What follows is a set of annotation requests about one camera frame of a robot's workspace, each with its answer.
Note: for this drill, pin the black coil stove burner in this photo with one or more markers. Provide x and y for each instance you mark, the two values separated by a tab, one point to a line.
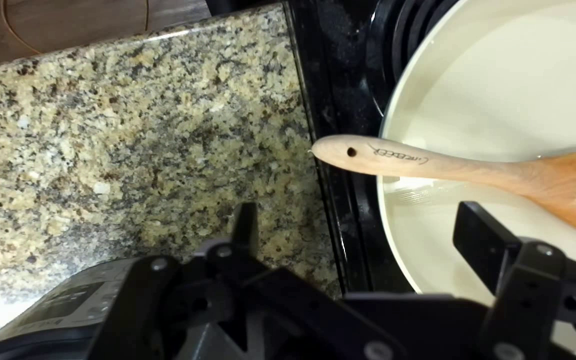
398	45

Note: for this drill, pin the wooden spatula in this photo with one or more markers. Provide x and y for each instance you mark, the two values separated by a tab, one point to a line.
468	167

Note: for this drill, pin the cream white frying pan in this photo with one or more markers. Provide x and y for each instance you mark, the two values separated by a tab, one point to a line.
498	85

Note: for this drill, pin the black stove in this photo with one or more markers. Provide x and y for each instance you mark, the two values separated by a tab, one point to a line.
338	75

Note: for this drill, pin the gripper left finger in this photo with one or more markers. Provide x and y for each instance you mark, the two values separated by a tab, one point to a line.
148	310

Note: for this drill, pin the grey multicooker appliance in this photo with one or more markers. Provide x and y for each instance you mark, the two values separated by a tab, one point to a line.
68	305

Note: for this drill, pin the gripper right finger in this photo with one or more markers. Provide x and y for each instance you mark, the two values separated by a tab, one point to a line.
528	280

